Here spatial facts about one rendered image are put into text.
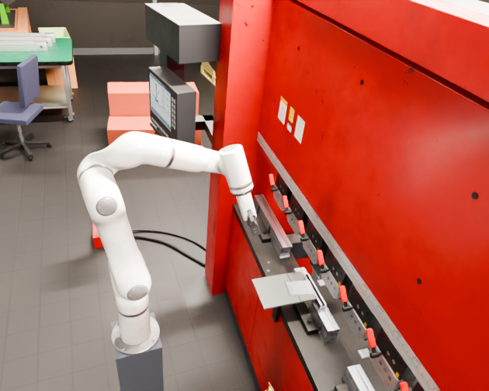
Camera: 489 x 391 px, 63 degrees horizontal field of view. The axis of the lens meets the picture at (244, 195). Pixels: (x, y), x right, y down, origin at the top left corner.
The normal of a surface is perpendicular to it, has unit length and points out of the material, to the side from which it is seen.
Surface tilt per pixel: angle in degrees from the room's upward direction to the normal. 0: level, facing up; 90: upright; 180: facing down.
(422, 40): 90
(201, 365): 0
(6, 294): 0
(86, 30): 90
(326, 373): 0
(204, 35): 90
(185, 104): 90
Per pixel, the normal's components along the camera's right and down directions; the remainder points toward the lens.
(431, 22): -0.95, 0.10
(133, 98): 0.26, 0.58
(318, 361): 0.10, -0.81
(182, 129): 0.51, 0.54
